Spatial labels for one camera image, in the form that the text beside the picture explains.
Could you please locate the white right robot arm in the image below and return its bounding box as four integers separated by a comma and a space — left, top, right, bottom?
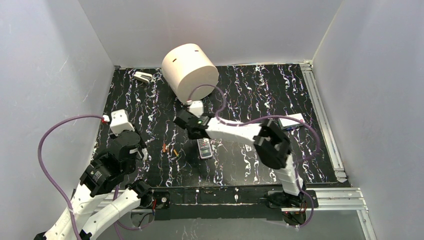
173, 109, 304, 197

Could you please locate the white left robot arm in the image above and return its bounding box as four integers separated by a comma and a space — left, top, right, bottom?
35, 130, 154, 240

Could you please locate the small grey remote control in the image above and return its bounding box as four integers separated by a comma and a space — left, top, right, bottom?
196, 138, 213, 160

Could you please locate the white cylindrical container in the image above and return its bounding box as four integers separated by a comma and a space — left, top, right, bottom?
161, 43, 219, 104

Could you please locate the white stapler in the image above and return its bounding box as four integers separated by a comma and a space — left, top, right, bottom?
133, 71, 153, 84

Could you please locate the white battery box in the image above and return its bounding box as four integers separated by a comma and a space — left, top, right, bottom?
278, 113, 305, 130

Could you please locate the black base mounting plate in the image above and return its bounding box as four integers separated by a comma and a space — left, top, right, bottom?
152, 184, 314, 225

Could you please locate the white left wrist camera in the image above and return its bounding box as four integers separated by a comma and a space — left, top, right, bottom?
102, 109, 135, 136

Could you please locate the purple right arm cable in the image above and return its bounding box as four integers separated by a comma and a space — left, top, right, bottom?
187, 84, 322, 229

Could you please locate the aluminium frame rail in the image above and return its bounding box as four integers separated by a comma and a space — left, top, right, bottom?
300, 60, 377, 240

